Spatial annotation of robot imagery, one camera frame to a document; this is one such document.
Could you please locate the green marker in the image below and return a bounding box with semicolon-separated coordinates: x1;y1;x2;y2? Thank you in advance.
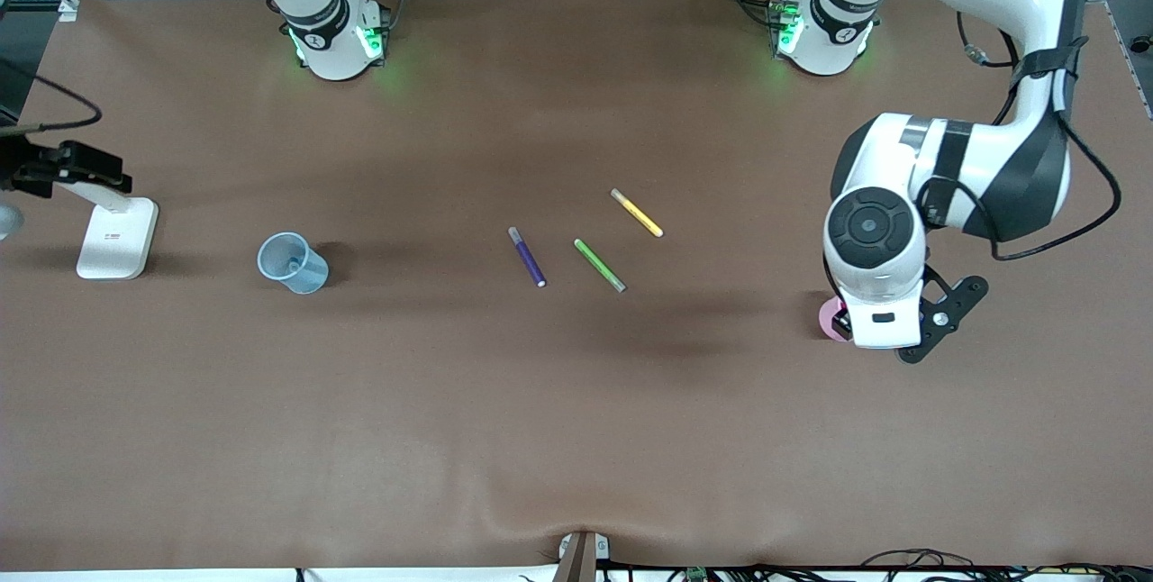
573;238;627;294

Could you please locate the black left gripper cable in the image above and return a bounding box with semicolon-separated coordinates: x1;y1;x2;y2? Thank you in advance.
937;10;1123;261

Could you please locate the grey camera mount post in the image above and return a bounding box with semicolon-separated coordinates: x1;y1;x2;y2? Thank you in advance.
551;530;612;582

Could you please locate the white desk lamp stand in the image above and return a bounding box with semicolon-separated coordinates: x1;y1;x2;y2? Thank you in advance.
54;177;160;281

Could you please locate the purple marker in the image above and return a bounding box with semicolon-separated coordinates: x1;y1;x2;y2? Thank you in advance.
507;226;548;288

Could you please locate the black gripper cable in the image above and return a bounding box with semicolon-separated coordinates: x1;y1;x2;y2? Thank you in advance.
937;10;1123;261
0;58;103;133

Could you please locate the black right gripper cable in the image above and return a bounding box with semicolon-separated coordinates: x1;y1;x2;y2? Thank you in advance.
0;58;103;133

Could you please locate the blue mesh cup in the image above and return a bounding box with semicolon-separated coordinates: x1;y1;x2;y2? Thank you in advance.
257;232;330;296

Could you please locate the pink mesh cup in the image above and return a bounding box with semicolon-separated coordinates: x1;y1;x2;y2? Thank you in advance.
818;296;854;343

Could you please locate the yellow marker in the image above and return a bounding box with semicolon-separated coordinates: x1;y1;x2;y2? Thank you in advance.
610;187;665;239

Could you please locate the brown table mat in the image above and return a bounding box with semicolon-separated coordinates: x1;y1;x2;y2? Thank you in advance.
0;0;1153;574

